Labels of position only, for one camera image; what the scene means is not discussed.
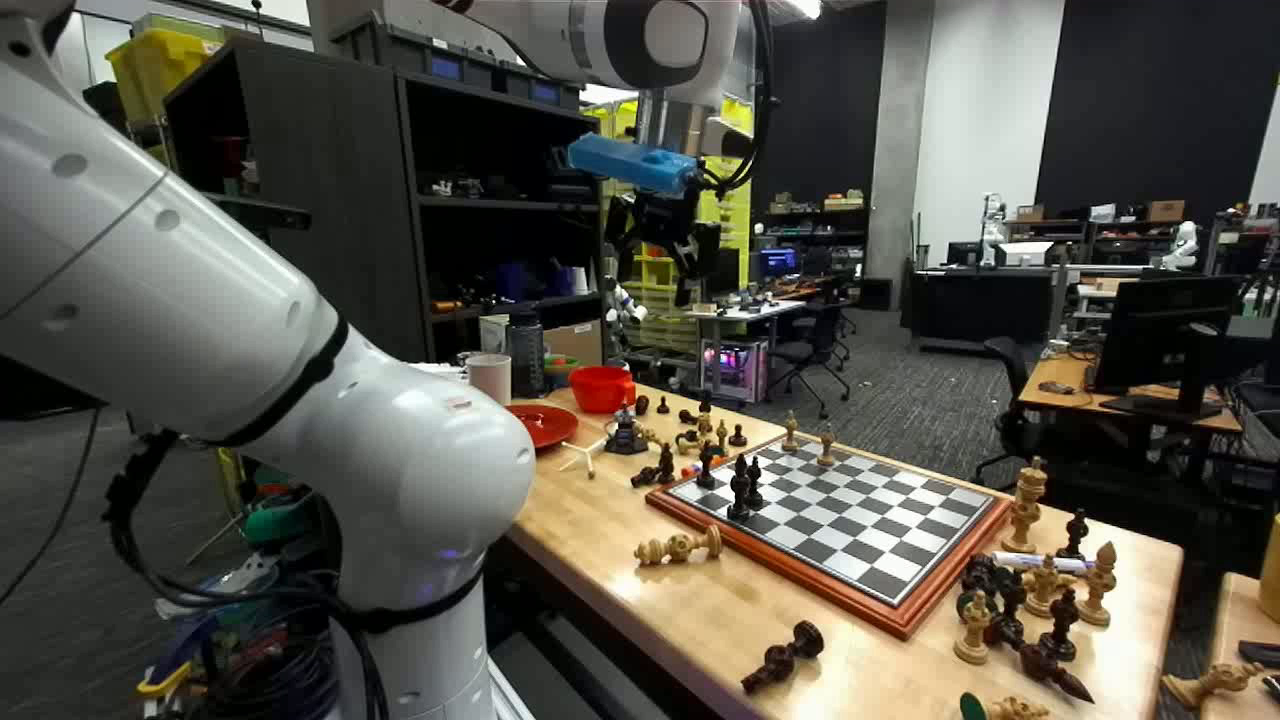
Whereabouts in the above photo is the chess board with orange frame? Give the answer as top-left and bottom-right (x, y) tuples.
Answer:
(644, 436), (1016, 640)

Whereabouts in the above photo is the wooden office desk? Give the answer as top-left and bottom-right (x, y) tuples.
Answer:
(1016, 349), (1247, 436)

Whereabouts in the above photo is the black office chair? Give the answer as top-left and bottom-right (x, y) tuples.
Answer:
(974, 333), (1055, 493)
(771, 300), (855, 420)

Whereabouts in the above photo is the red plate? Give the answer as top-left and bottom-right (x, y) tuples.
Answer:
(507, 401), (584, 456)

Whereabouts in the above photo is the white marker pen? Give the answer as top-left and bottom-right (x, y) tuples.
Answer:
(993, 546), (1094, 574)

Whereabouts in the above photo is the black cabinet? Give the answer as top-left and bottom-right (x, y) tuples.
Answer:
(903, 255), (1055, 352)

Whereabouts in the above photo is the cardboard box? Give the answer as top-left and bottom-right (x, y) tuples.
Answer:
(541, 315), (610, 375)

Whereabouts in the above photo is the dark tumbler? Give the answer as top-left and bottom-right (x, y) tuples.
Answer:
(505, 310), (554, 401)

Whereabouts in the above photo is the red bowl with handle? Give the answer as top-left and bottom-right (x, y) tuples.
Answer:
(570, 363), (640, 417)

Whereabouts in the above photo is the white cup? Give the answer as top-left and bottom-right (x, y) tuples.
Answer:
(457, 349), (515, 406)

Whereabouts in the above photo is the dark shelf unit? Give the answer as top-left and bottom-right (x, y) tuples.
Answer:
(165, 31), (613, 363)

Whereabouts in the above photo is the black cable bundle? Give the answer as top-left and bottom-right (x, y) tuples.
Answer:
(100, 424), (394, 720)

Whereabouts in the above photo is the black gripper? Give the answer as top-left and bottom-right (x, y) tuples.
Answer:
(613, 192), (722, 310)

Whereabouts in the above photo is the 3D printer with purple light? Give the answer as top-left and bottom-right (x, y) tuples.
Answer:
(697, 337), (777, 402)

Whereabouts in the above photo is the tall light wooden chess piece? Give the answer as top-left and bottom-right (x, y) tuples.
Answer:
(1004, 456), (1052, 557)

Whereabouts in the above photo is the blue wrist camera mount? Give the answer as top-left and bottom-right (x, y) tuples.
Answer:
(570, 131), (701, 198)

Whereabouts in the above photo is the black computer monitor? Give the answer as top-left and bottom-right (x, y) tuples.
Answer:
(1094, 270), (1246, 402)

